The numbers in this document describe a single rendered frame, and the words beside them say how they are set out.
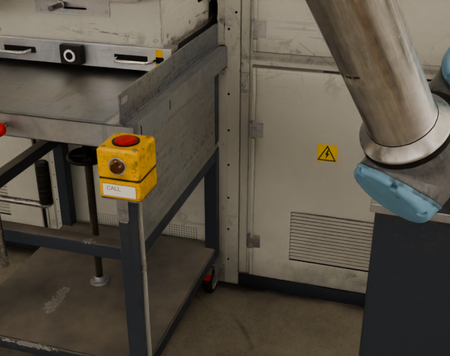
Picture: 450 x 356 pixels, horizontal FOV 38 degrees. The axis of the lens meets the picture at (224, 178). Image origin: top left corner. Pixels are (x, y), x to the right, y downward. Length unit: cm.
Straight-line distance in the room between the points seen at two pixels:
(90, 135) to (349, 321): 114
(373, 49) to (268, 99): 110
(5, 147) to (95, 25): 85
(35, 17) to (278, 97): 72
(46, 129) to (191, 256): 86
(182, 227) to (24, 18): 90
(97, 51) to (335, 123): 72
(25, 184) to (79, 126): 106
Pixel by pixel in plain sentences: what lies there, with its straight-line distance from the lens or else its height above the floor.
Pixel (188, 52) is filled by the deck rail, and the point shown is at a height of 89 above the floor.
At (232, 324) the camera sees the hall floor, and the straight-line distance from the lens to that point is 215.
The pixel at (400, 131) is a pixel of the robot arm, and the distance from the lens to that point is 101.
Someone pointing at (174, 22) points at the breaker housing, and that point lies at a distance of 173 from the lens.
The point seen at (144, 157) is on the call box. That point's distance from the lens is 115.
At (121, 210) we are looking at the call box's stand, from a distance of 121.
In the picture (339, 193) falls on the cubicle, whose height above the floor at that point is 42.
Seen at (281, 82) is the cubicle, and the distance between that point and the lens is 195.
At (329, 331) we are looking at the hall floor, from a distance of 215.
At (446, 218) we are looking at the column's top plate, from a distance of 130.
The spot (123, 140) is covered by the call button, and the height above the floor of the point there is 91.
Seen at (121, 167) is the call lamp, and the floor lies 87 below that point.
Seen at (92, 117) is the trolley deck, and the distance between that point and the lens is 144.
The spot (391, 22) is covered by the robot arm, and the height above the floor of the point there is 116.
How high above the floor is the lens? 135
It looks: 26 degrees down
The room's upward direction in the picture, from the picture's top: straight up
